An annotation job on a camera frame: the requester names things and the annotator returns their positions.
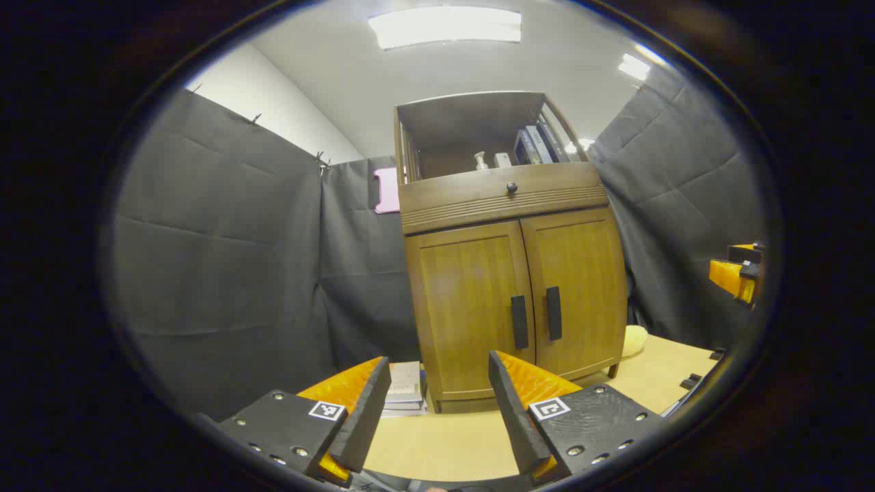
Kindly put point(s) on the large ceiling light panel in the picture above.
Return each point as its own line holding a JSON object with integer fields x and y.
{"x": 444, "y": 27}

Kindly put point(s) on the wooden cabinet drawer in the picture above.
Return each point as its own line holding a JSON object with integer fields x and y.
{"x": 465, "y": 201}

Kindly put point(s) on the small white box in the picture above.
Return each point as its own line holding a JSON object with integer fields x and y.
{"x": 502, "y": 160}

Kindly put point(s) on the white pump bottle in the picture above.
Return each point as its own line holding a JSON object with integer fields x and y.
{"x": 481, "y": 162}

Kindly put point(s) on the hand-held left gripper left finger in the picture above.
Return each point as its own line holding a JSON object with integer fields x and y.
{"x": 366, "y": 417}

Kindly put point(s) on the beige flat book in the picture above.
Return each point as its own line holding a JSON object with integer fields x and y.
{"x": 405, "y": 383}

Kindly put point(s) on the white flat book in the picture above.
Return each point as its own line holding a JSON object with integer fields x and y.
{"x": 407, "y": 406}
{"x": 407, "y": 413}

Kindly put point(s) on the wooden double-door shoe cabinet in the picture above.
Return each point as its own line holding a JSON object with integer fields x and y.
{"x": 472, "y": 116}

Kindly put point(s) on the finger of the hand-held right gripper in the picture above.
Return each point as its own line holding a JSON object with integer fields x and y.
{"x": 726, "y": 275}
{"x": 745, "y": 253}

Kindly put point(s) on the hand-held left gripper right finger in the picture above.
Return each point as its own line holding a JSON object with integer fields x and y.
{"x": 516, "y": 417}

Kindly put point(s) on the black backdrop cloth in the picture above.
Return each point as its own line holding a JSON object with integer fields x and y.
{"x": 225, "y": 239}

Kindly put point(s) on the wooden shoe cabinet door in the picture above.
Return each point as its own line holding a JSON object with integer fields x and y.
{"x": 588, "y": 273}
{"x": 465, "y": 307}

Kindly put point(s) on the yellow round plush toy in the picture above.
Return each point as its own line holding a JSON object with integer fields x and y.
{"x": 632, "y": 340}

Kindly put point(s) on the small ceiling light panel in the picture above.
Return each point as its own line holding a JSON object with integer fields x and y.
{"x": 582, "y": 145}
{"x": 634, "y": 66}

